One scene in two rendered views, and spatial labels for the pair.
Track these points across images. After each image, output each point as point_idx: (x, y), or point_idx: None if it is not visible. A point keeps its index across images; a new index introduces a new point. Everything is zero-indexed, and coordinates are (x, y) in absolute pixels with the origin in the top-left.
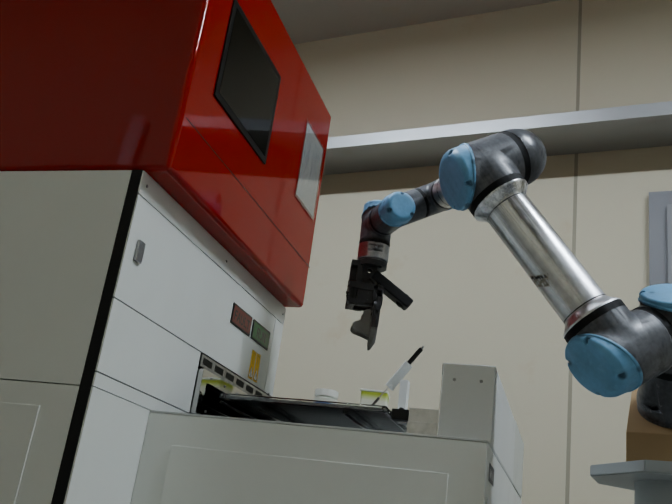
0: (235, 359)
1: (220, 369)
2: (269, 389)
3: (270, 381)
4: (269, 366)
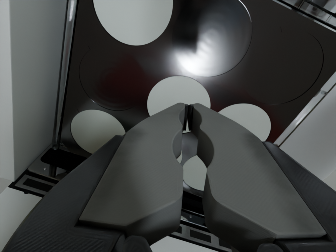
0: (157, 250)
1: (198, 237)
2: (19, 198)
3: (11, 210)
4: (10, 236)
